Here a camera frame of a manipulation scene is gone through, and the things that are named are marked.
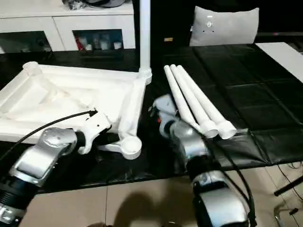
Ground chrome chair leg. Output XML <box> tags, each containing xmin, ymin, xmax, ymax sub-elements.
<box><xmin>273</xmin><ymin>205</ymin><xmax>299</xmax><ymax>227</ymax></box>

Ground black stand leg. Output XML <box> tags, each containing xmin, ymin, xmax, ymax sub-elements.
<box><xmin>274</xmin><ymin>177</ymin><xmax>303</xmax><ymax>196</ymax></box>

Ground grey cushion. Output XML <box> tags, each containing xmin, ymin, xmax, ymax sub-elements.
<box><xmin>189</xmin><ymin>6</ymin><xmax>260</xmax><ymax>47</ymax></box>

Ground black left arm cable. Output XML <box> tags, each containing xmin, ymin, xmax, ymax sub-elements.
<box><xmin>0</xmin><ymin>108</ymin><xmax>98</xmax><ymax>162</ymax></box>

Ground dark clutter pile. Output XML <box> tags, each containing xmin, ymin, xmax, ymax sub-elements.
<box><xmin>62</xmin><ymin>0</ymin><xmax>81</xmax><ymax>10</ymax></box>

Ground white sideboard with glass doors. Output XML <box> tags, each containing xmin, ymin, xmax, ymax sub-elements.
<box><xmin>0</xmin><ymin>0</ymin><xmax>140</xmax><ymax>54</ymax></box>

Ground loose black floor cables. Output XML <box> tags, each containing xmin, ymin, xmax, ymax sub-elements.
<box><xmin>276</xmin><ymin>160</ymin><xmax>303</xmax><ymax>190</ymax></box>

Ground white plastic table top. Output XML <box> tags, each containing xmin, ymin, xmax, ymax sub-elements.
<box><xmin>0</xmin><ymin>61</ymin><xmax>152</xmax><ymax>159</ymax></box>

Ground black cabinet with gold label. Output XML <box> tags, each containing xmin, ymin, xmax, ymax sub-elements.
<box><xmin>151</xmin><ymin>0</ymin><xmax>197</xmax><ymax>48</ymax></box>

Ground grey helmet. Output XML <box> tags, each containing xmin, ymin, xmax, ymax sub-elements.
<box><xmin>85</xmin><ymin>0</ymin><xmax>126</xmax><ymax>7</ymax></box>

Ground white plastic table leg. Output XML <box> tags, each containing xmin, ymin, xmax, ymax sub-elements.
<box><xmin>170</xmin><ymin>63</ymin><xmax>219</xmax><ymax>139</ymax></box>
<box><xmin>176</xmin><ymin>65</ymin><xmax>237</xmax><ymax>140</ymax></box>
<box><xmin>138</xmin><ymin>0</ymin><xmax>152</xmax><ymax>84</ymax></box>
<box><xmin>163</xmin><ymin>65</ymin><xmax>205</xmax><ymax>133</ymax></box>

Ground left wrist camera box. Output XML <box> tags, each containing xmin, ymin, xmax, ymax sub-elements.
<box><xmin>77</xmin><ymin>111</ymin><xmax>112</xmax><ymax>155</ymax></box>

